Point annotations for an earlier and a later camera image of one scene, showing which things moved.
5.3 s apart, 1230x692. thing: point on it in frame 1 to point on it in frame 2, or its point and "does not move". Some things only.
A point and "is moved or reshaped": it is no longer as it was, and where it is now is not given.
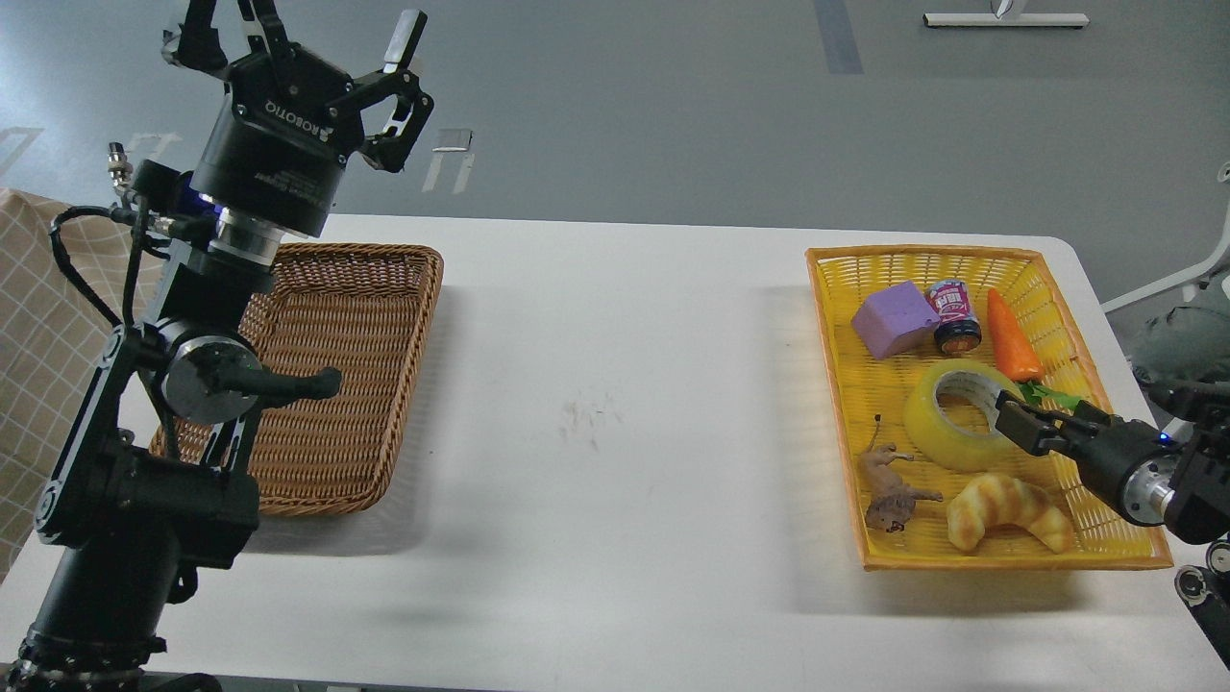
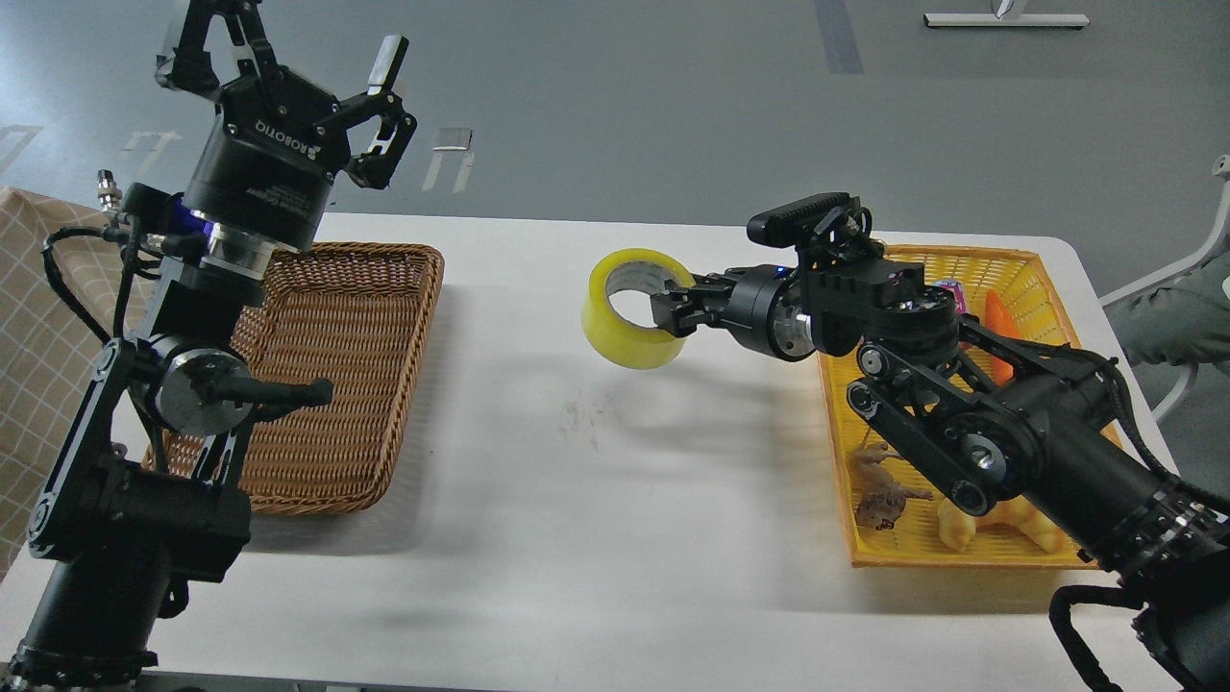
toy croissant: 998,500 does not move
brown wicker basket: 366,311 does not move
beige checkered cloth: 54,337 does not move
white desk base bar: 1009,21 does not move
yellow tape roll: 935,441 is moved or reshaped
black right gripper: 1102,451 to 766,307
